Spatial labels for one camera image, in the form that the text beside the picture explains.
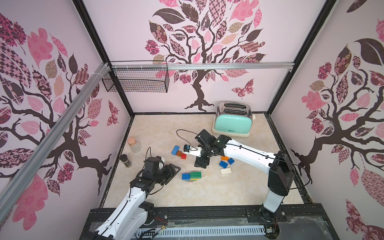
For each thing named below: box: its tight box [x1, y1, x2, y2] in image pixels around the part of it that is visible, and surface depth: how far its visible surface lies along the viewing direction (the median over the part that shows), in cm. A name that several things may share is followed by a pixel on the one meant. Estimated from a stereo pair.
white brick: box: [220, 167, 232, 175], surface depth 89 cm
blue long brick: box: [182, 173, 191, 181], surface depth 83 cm
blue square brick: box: [219, 160, 228, 169], surface depth 93 cm
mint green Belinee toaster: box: [211, 101, 256, 138], surface depth 102 cm
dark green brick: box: [190, 171, 202, 179], surface depth 83 cm
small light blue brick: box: [171, 145, 180, 156], surface depth 99 cm
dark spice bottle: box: [119, 154, 132, 168], surface depth 88 cm
